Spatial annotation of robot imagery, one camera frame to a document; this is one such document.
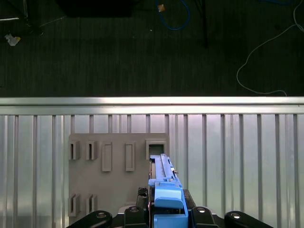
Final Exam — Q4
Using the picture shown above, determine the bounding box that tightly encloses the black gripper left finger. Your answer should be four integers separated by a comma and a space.
68, 187, 150, 228

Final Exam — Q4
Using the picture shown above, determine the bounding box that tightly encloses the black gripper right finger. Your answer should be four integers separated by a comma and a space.
181, 189, 274, 228

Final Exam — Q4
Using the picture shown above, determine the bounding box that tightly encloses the hard disk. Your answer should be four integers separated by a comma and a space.
147, 153, 190, 228

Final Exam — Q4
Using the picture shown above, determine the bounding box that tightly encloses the grey parts rack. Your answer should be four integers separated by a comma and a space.
68, 133, 171, 218

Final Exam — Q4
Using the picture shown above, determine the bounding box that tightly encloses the black pole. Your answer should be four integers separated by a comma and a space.
199, 0, 209, 49

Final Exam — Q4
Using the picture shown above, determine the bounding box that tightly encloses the black box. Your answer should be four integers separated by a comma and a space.
57, 0, 133, 18

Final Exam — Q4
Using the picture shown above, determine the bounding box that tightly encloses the crumpled white paper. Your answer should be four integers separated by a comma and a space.
4, 33, 21, 46

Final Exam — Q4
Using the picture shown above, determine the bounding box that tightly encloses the metal chair base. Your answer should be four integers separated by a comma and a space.
0, 0, 45, 37

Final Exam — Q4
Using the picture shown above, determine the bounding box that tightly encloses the blue floor cable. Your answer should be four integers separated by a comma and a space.
155, 0, 191, 31

